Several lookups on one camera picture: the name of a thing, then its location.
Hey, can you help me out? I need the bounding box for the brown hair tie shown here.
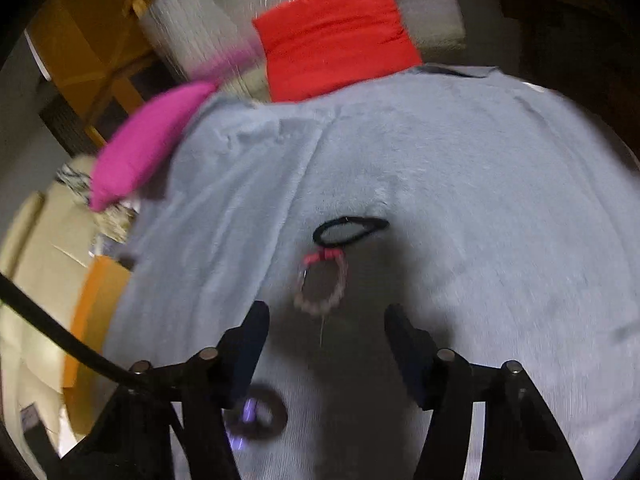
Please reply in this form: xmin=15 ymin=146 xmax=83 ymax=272
xmin=222 ymin=385 xmax=288 ymax=441

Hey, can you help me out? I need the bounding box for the silver foil insulation panel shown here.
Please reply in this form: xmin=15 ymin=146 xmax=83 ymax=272
xmin=137 ymin=0 xmax=466 ymax=101

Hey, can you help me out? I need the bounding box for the red pillow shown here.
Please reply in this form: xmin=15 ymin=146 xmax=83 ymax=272
xmin=252 ymin=0 xmax=423 ymax=103

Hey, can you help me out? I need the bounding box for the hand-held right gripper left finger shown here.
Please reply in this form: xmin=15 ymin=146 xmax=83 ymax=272
xmin=60 ymin=301 xmax=271 ymax=480

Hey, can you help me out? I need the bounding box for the beige sofa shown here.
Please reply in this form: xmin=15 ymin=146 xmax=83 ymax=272
xmin=0 ymin=155 xmax=101 ymax=461

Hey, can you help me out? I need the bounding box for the black hair tie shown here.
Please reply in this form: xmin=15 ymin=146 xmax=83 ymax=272
xmin=312 ymin=216 xmax=390 ymax=248

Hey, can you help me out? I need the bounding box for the pink pillow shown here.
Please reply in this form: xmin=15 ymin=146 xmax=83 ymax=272
xmin=89 ymin=81 xmax=218 ymax=212

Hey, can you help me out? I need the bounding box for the orange cardboard box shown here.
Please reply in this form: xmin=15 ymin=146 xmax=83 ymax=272
xmin=62 ymin=255 xmax=133 ymax=441

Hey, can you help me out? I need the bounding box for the pink bead bracelet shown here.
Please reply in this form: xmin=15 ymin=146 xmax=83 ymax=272
xmin=294 ymin=250 xmax=348 ymax=317

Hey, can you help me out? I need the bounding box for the yellow wooden cabinet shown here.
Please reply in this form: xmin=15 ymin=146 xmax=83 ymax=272
xmin=25 ymin=0 xmax=201 ymax=146

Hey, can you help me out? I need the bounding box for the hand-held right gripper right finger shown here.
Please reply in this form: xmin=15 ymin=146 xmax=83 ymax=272
xmin=384 ymin=304 xmax=586 ymax=480

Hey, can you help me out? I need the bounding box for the black cable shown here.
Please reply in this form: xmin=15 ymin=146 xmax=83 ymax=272
xmin=0 ymin=274 xmax=151 ymax=396

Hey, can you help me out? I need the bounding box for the grey blanket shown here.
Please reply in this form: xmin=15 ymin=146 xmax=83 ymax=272
xmin=102 ymin=64 xmax=640 ymax=480

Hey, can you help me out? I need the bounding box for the patterned cloth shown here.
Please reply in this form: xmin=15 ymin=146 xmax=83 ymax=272
xmin=55 ymin=162 xmax=138 ymax=246

